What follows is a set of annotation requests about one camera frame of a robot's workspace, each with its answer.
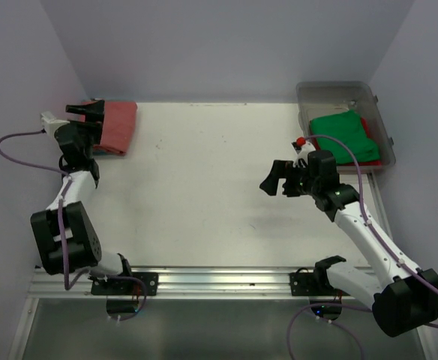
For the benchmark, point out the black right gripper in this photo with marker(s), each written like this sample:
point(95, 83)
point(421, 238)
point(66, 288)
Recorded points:
point(287, 178)

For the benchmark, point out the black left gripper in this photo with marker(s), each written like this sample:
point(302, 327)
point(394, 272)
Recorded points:
point(97, 122)

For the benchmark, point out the salmon pink t shirt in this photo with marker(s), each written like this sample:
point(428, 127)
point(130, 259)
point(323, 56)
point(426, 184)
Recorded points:
point(119, 125)

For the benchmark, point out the clear plastic bin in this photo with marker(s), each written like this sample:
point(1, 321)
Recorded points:
point(322, 98)

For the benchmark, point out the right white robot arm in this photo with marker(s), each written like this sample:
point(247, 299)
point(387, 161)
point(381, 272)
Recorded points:
point(400, 295)

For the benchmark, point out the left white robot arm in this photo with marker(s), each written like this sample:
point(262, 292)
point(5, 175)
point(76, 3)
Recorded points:
point(65, 236)

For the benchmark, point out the blue folded t shirt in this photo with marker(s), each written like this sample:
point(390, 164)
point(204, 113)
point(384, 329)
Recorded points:
point(106, 151)

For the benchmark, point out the green folded t shirt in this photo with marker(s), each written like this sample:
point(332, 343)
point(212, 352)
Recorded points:
point(341, 155)

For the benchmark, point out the red folded t shirt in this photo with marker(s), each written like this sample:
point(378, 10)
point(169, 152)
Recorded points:
point(371, 131)

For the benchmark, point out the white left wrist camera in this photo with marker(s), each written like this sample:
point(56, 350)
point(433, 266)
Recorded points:
point(50, 123)

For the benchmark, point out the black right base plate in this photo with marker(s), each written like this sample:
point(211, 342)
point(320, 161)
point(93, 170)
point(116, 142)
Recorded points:
point(305, 284)

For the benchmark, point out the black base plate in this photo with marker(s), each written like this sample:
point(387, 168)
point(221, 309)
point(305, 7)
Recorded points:
point(305, 284)
point(145, 283)

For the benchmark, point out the aluminium mounting rail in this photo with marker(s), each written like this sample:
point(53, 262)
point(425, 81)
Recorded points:
point(223, 283)

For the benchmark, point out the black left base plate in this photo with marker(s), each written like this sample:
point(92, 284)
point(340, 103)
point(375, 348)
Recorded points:
point(145, 283)

